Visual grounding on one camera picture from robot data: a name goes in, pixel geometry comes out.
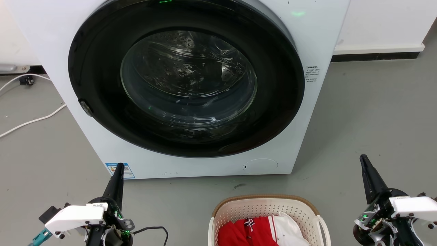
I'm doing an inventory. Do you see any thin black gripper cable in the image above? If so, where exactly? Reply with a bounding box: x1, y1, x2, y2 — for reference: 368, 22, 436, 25
132, 226, 169, 246

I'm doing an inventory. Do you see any round white filter cover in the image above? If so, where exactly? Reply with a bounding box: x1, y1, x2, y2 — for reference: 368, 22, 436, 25
243, 158, 278, 172

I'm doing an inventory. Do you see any grey washer door latch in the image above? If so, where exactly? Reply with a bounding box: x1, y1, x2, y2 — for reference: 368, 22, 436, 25
78, 99, 94, 118

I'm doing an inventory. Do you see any white floor cable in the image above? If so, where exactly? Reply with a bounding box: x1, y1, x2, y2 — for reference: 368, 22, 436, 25
0, 104, 67, 138
0, 73, 52, 93

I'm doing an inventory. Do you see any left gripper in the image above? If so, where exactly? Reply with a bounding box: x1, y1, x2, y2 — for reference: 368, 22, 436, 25
85, 163, 135, 246

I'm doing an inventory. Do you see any white garment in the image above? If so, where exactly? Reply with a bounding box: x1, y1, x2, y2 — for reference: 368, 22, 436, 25
269, 212, 310, 246

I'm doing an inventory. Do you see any grey metal pipe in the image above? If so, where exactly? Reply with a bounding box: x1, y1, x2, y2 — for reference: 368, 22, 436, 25
0, 64, 31, 74

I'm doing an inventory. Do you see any blue energy label sticker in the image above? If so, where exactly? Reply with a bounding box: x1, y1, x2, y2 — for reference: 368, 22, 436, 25
105, 162, 136, 179

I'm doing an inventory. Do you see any black baseboard strip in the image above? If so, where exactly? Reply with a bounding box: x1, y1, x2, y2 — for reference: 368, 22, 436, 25
331, 52, 420, 63

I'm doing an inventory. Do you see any black round washer door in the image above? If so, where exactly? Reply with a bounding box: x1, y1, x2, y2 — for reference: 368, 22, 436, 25
68, 0, 305, 158

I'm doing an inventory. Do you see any small printed text label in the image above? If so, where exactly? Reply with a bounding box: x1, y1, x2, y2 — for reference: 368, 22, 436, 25
305, 66, 321, 83

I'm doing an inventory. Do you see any cream perforated laundry basket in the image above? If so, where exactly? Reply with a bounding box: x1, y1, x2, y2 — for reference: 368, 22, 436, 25
208, 194, 332, 246

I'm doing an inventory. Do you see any white front-load washing machine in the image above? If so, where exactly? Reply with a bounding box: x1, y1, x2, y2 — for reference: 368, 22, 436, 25
5, 0, 351, 179

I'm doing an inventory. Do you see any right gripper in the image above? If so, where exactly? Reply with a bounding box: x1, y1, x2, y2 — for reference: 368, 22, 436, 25
353, 154, 418, 246

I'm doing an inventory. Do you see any red garment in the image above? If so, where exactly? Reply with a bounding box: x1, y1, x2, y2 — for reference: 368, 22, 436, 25
217, 216, 279, 246

